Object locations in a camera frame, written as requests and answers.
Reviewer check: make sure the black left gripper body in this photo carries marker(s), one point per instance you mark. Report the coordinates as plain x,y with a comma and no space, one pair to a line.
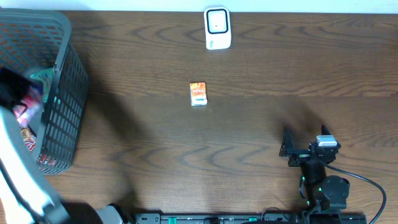
11,90

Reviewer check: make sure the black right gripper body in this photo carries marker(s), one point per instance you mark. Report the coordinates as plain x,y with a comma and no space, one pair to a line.
300,157

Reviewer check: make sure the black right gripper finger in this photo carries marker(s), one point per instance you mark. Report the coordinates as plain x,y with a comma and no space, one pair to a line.
287,146
324,130

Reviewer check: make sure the red purple snack pack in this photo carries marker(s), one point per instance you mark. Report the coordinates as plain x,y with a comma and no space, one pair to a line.
30,104

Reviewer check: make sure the green white snack packet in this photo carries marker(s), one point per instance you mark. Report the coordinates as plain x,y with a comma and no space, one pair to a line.
45,77

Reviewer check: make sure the small orange box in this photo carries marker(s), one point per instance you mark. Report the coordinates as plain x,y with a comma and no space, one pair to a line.
198,96

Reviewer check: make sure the orange brown snack bag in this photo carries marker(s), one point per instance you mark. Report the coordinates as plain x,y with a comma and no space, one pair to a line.
29,138

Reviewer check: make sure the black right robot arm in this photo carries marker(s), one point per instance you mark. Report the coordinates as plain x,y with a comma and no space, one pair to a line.
325,194

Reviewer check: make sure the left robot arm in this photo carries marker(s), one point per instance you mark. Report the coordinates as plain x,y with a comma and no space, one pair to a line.
26,195

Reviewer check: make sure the white barcode scanner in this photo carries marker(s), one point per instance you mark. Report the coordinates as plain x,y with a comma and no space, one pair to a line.
217,28

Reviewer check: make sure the grey plastic mesh basket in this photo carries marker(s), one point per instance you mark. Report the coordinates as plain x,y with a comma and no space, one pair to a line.
31,41

